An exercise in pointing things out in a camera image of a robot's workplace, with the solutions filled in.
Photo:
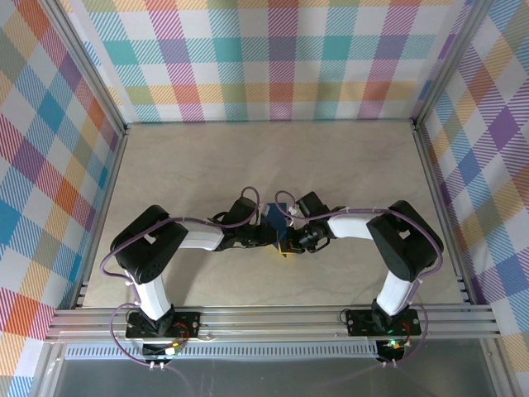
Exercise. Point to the blue paper sheet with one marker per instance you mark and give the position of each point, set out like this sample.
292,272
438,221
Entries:
277,217

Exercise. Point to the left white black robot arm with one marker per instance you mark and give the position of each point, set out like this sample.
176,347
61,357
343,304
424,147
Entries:
144,252

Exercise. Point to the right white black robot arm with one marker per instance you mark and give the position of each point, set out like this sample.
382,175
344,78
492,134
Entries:
405,244

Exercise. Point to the grey metal panel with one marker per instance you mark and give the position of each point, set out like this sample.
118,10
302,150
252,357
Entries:
268,380

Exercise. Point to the black controller board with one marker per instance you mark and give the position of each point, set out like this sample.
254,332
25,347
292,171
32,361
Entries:
159,350
392,350

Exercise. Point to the aluminium frame cross rail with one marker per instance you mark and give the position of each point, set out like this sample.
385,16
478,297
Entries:
268,320

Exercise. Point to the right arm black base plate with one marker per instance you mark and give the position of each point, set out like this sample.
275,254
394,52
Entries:
359,322

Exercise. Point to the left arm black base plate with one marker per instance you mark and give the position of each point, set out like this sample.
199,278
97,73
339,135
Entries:
188,322

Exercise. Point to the aluminium frame side rail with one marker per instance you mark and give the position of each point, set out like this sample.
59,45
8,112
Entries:
115,165
428,165

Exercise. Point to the aluminium frame corner post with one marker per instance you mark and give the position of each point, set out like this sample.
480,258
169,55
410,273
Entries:
94,78
448,62

